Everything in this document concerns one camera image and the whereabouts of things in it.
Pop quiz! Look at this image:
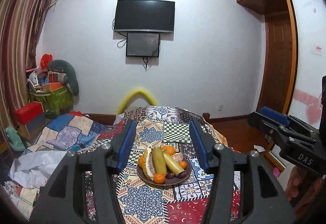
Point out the green storage box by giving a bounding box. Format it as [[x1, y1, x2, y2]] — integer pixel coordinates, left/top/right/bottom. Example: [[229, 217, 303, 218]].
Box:
[[29, 87, 73, 119]]

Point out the red box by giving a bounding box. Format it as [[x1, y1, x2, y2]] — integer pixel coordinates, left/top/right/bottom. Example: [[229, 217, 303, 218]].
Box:
[[14, 102, 44, 125]]

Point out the small black wall monitor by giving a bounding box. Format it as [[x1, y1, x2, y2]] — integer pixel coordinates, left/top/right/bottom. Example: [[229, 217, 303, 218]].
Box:
[[126, 32, 160, 58]]

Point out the pomelo wedge with rind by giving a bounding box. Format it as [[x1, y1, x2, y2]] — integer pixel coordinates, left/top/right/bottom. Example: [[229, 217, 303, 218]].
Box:
[[143, 148, 156, 180]]

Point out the wooden door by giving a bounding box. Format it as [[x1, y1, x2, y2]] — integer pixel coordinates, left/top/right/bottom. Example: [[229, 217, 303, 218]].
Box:
[[257, 11, 293, 114]]

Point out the purple round plate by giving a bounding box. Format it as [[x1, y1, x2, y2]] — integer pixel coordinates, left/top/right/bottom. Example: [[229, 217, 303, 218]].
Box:
[[136, 156, 192, 186]]

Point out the small tangerine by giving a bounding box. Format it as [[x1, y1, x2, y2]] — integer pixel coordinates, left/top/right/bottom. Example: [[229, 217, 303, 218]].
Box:
[[179, 161, 187, 169], [153, 173, 166, 185]]

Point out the black wall television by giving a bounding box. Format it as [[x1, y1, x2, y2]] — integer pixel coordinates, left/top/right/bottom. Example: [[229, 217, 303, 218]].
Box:
[[113, 0, 175, 33]]

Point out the patchwork patterned tablecloth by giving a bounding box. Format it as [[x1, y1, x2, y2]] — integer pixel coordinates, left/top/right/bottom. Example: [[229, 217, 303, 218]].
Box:
[[87, 106, 227, 223]]

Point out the blue patchwork bed quilt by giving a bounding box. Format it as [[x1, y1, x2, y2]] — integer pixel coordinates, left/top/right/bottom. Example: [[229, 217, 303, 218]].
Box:
[[27, 114, 127, 153]]

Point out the red plastic bag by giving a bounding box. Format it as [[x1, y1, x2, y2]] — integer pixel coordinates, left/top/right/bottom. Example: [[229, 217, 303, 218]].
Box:
[[40, 54, 53, 68]]

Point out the large orange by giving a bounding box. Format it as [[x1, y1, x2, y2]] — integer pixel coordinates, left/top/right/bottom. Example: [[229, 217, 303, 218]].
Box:
[[161, 145, 176, 156], [138, 156, 145, 169]]

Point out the grey plush toy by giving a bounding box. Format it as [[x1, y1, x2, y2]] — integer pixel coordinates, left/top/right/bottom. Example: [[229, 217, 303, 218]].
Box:
[[47, 60, 79, 96]]

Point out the striped red gold curtain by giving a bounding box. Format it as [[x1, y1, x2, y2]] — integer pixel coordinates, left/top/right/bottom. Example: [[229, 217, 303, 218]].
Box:
[[1, 0, 51, 138]]

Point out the white crumpled cloth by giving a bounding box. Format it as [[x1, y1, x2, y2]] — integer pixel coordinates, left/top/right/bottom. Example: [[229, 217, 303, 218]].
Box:
[[8, 151, 67, 189]]

